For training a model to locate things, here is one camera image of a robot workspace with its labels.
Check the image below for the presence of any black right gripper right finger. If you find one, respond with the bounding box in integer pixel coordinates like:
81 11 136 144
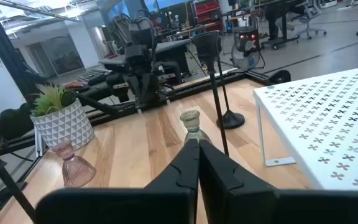
199 139 358 224

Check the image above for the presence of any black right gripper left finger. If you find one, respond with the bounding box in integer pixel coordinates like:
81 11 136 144
35 139 200 224

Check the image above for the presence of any pink ribbed glass candle holder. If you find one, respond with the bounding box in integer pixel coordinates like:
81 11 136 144
52 139 97 189

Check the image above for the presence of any white table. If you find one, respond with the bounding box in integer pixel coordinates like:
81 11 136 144
252 64 358 191

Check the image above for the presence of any white geometric pot with plant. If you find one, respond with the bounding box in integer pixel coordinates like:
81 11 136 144
29 84 95 152

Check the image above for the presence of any round floor fan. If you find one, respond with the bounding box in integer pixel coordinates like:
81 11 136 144
230 39 266 71

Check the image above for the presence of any black computer keyboard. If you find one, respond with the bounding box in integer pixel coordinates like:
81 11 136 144
75 67 113 87

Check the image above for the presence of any grey topped workbench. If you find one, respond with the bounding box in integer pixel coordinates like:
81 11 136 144
99 39 192 75

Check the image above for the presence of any black box with red lights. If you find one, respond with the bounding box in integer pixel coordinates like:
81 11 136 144
237 28 260 44

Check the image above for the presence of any black desk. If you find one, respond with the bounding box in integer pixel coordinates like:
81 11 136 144
261 0 301 50

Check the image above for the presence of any red storage bin rack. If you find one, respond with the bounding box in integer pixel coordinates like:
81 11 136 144
193 0 224 32

